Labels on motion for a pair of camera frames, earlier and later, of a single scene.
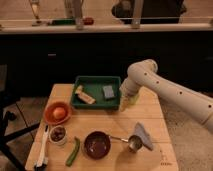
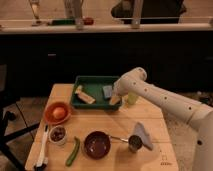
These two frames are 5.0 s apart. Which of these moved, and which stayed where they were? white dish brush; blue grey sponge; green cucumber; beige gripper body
Moved: beige gripper body
Stayed: blue grey sponge; white dish brush; green cucumber
